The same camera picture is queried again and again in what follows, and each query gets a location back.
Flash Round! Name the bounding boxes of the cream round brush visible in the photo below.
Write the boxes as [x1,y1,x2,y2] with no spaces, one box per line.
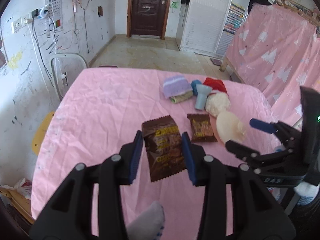
[216,111,246,144]

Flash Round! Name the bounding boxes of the brown snack wrapper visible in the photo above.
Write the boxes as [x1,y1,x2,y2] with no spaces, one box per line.
[142,115,186,182]
[187,114,217,142]

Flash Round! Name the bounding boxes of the cream fluffy ball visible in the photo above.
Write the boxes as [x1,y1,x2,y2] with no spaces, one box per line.
[205,92,231,118]

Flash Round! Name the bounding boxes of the blue knit sock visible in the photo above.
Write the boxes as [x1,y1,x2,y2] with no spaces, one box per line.
[190,80,202,96]

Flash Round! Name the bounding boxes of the purple knit sock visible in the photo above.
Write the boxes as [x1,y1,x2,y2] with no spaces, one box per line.
[163,75,193,99]

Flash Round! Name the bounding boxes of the red striped sock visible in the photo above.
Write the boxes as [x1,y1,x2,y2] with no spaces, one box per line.
[203,77,227,95]

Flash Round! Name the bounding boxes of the white gloved right hand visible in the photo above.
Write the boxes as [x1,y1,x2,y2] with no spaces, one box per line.
[293,181,319,206]

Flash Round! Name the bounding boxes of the grey knit gloved hand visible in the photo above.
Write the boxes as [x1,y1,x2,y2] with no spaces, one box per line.
[126,201,165,240]

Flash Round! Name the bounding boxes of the white metal chair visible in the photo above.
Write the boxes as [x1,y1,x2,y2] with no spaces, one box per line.
[272,121,301,215]

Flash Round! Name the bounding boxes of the white plastic bag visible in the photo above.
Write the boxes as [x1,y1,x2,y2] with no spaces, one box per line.
[1,178,32,200]

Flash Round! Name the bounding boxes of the yellow stool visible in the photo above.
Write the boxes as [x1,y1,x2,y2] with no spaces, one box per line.
[31,111,55,156]

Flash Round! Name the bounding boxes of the pink tree-print curtain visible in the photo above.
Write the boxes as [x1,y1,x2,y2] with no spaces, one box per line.
[225,4,319,125]

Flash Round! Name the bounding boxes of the small brown floor mat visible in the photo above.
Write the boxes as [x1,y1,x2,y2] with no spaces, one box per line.
[210,58,222,66]

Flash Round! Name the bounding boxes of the pink bed sheet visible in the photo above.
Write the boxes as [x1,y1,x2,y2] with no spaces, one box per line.
[30,67,288,240]

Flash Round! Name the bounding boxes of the white louvered wardrobe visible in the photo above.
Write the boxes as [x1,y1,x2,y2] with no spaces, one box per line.
[177,0,250,58]

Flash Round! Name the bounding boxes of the dark brown door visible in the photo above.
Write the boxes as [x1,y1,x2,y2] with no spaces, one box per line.
[126,0,170,40]

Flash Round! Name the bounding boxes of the colourful wall chart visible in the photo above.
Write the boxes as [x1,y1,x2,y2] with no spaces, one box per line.
[223,3,246,35]

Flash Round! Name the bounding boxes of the white wall power strip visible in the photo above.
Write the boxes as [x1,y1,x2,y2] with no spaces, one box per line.
[11,6,51,34]

